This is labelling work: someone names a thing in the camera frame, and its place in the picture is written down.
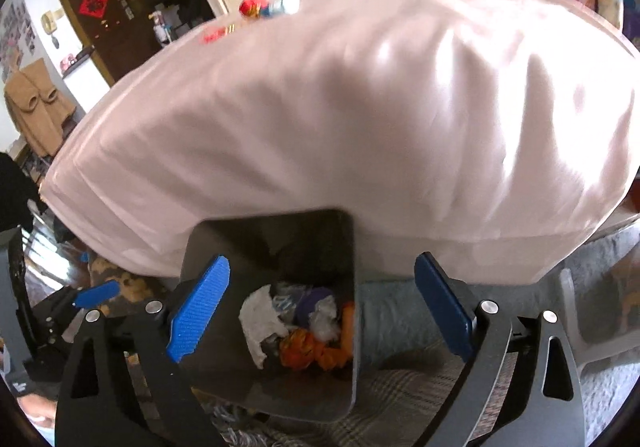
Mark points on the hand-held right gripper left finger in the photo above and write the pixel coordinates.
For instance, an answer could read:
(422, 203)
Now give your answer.
(200, 309)

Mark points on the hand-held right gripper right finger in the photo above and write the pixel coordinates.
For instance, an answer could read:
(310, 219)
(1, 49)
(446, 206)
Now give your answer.
(442, 307)

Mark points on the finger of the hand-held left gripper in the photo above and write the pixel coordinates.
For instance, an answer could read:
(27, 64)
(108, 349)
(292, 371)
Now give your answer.
(97, 293)

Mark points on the white tissue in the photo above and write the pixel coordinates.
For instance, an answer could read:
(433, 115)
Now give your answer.
(260, 317)

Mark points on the grey trash bin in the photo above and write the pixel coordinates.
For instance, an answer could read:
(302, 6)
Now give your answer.
(220, 377)

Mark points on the clear plastic bag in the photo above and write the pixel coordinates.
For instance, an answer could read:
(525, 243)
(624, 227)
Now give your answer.
(284, 302)

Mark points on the purple plastic wrapper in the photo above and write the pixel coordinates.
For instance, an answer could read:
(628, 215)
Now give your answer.
(310, 302)

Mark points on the white paper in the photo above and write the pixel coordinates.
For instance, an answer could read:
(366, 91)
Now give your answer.
(325, 319)

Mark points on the light blue cloth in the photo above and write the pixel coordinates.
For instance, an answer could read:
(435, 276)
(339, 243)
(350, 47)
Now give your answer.
(400, 322)

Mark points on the plaid floor mat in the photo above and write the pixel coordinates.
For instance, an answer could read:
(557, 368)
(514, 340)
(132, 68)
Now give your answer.
(400, 407)

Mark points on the brown coat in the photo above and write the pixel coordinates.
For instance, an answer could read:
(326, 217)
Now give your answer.
(37, 107)

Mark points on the dark wooden door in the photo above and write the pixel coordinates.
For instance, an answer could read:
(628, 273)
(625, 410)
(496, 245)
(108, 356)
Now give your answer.
(115, 42)

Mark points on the red gold candy wrapper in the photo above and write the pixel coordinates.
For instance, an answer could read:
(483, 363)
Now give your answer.
(216, 33)
(249, 8)

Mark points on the red door decoration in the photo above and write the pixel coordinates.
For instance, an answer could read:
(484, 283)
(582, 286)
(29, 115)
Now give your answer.
(94, 3)

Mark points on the blue white wrapper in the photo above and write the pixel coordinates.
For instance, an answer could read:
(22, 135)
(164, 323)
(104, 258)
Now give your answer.
(286, 3)

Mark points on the wall photo collage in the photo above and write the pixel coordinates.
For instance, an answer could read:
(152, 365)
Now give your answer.
(15, 37)

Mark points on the beige wall intercom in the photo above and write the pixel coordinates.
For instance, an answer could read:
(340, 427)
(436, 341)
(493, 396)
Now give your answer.
(51, 22)

